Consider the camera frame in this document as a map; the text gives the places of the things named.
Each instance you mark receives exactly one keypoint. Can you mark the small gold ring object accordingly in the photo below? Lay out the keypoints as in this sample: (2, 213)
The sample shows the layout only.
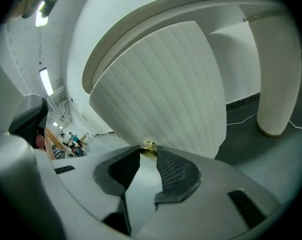
(148, 151)

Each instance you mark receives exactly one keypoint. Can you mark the large white ribbed drawer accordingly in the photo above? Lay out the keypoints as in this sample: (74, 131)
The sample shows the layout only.
(166, 89)

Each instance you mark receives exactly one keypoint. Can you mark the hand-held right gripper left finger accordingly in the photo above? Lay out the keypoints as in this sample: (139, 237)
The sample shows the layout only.
(91, 184)

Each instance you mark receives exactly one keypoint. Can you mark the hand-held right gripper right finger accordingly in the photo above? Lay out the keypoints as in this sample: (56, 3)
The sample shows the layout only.
(216, 196)

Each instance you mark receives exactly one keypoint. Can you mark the long ceiling lamp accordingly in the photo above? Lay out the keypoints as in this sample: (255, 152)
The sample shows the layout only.
(46, 82)
(44, 6)

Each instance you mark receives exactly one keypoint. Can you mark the white table leg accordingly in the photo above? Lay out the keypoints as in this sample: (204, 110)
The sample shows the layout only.
(276, 79)

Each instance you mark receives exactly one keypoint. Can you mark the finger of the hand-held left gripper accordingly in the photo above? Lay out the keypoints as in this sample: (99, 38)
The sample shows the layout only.
(13, 171)
(32, 109)

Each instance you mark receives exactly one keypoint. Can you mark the white curved desk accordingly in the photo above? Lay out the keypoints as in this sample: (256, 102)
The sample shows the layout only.
(108, 46)

